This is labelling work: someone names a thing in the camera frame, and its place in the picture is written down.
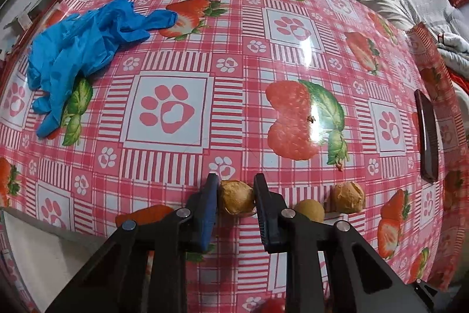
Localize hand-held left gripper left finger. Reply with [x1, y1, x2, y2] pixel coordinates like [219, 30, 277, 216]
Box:
[44, 173, 220, 313]

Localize brown walnut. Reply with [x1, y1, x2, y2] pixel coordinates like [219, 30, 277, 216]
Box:
[331, 182, 366, 214]
[219, 180, 256, 216]

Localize white crumpled cloth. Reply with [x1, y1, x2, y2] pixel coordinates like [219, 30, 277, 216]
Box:
[438, 32, 469, 66]

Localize pink strawberry print tablecloth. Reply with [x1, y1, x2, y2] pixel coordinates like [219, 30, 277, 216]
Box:
[0, 0, 463, 313]

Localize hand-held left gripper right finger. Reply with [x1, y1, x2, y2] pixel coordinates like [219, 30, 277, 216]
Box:
[254, 173, 416, 313]

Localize black smartphone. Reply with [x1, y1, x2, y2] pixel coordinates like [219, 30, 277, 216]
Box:
[414, 89, 439, 182]

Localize round yellow longan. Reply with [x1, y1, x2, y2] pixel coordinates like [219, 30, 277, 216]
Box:
[295, 199, 326, 224]

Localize crumpled blue nitrile gloves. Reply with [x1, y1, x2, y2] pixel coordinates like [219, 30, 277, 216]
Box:
[26, 0, 179, 138]

